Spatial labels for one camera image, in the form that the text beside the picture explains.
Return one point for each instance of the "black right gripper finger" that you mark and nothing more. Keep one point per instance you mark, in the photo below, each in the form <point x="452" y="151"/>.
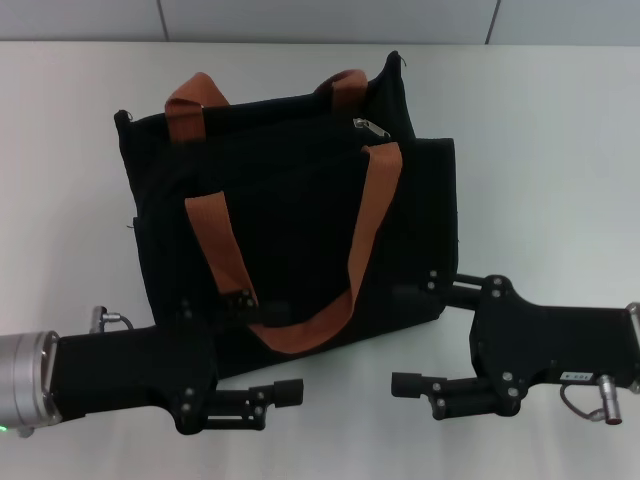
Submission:
<point x="465" y="290"/>
<point x="410" y="385"/>

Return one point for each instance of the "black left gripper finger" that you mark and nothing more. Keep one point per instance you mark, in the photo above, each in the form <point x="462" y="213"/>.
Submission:
<point x="276" y="315"/>
<point x="290" y="392"/>

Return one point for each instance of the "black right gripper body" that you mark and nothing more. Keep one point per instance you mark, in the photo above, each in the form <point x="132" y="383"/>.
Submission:
<point x="550" y="340"/>

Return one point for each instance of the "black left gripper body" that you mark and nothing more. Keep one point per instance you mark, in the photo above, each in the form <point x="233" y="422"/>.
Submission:
<point x="130" y="370"/>

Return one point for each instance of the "silver zipper pull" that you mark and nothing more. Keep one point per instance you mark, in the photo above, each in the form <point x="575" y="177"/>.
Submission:
<point x="372" y="129"/>

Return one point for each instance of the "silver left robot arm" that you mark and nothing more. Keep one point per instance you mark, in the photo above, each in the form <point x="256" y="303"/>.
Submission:
<point x="25" y="380"/>

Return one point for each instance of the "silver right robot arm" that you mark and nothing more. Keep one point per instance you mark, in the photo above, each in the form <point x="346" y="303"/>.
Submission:
<point x="635" y="325"/>

